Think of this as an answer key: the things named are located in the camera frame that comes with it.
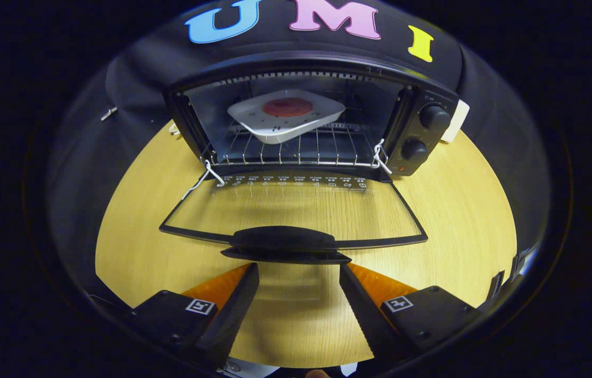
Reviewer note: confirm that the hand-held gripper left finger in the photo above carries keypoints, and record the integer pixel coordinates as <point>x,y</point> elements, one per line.
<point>232,315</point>

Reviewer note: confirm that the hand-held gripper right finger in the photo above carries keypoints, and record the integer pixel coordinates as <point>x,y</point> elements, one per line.
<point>364,315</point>

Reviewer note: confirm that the black toaster oven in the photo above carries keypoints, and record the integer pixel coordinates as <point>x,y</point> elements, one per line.
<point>282,239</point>

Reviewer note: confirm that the white square plate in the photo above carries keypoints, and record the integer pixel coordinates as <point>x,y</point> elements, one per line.
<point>274,132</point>

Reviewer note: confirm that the pink ham slice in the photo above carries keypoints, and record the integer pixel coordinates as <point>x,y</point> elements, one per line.
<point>288,107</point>

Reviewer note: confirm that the cream pop-up toaster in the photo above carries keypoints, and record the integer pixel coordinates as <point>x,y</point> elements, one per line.
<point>458,121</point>

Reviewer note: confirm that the small white dish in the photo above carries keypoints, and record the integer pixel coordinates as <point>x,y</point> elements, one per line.
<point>174,129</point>

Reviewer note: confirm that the silver cloth clip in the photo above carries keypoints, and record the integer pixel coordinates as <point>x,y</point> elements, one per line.
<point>108,113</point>

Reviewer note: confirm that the black backdrop cloth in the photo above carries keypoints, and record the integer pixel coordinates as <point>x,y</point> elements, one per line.
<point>133,79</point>

